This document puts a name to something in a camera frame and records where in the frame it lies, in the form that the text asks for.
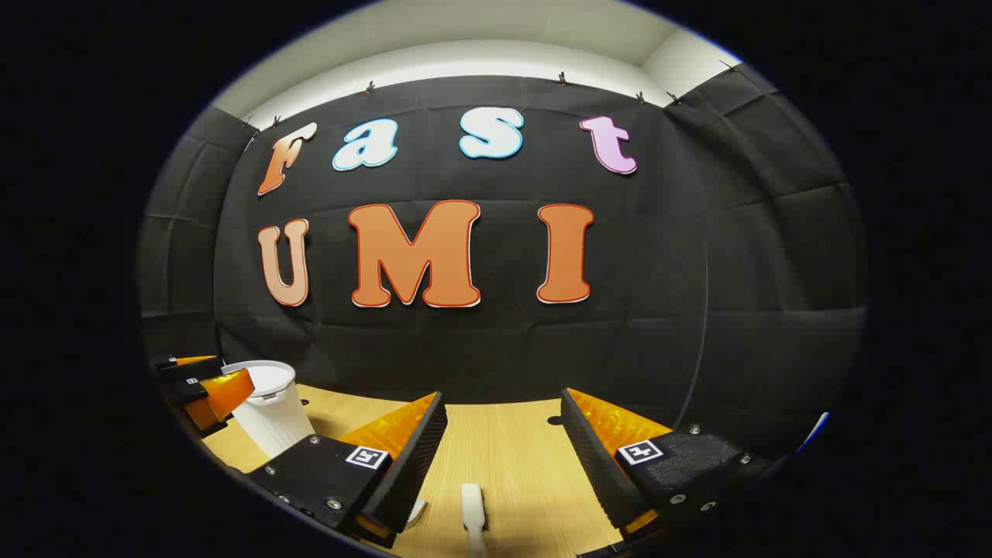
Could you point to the small white broom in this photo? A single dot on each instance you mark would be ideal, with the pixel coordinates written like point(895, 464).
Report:
point(473, 508)

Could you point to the white ribbed garbage bin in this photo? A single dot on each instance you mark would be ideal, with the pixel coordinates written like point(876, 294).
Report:
point(271, 418)

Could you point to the grey plastic dustpan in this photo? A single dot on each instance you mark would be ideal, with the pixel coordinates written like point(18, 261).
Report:
point(417, 513)

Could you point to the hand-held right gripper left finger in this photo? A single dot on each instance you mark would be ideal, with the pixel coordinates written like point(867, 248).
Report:
point(415, 465)

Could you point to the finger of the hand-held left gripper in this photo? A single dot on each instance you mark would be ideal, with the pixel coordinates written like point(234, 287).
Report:
point(186, 366)
point(229, 395)

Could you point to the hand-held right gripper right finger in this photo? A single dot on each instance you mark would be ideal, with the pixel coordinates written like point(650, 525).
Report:
point(597, 465)

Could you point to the wooden desktop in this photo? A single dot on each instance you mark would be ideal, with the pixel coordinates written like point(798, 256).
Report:
point(511, 449)

